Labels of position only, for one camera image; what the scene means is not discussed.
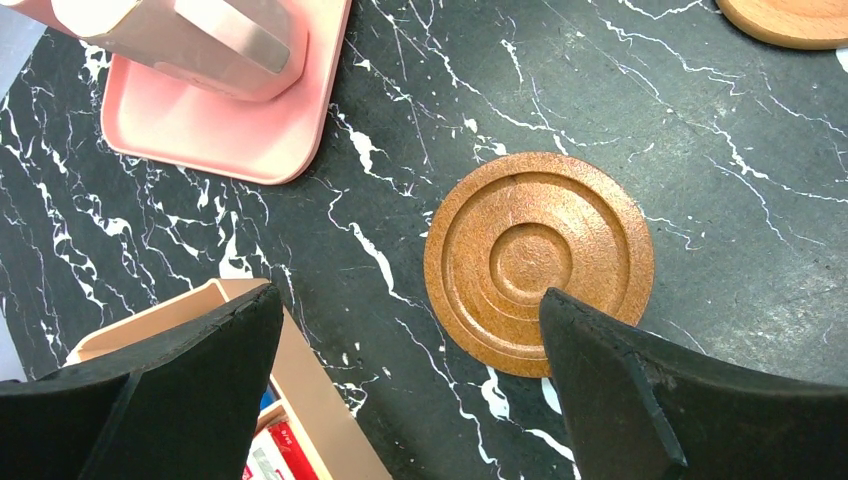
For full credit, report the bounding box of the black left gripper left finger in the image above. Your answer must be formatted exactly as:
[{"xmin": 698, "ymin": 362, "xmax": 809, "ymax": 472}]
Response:
[{"xmin": 1, "ymin": 285, "xmax": 283, "ymax": 479}]

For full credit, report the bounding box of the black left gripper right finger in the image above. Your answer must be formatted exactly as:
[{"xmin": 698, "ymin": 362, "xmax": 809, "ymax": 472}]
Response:
[{"xmin": 539, "ymin": 288, "xmax": 847, "ymax": 479}]

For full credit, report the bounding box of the brown grooved wooden coaster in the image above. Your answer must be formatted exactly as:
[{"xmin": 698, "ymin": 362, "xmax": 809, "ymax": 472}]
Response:
[{"xmin": 423, "ymin": 152, "xmax": 655, "ymax": 378}]

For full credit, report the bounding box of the pink serving tray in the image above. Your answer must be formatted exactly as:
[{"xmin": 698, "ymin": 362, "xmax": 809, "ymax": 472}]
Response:
[{"xmin": 0, "ymin": 0, "xmax": 354, "ymax": 186}]

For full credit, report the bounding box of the plain brown coaster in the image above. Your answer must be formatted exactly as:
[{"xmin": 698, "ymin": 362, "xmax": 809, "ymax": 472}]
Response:
[{"xmin": 716, "ymin": 0, "xmax": 847, "ymax": 50}]

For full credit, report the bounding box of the orange desk organiser box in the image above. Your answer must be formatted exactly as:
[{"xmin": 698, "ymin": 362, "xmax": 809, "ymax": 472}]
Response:
[{"xmin": 66, "ymin": 278, "xmax": 390, "ymax": 479}]

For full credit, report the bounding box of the pink mug large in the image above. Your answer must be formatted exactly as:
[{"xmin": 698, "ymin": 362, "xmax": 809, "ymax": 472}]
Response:
[{"xmin": 52, "ymin": 0, "xmax": 309, "ymax": 102}]

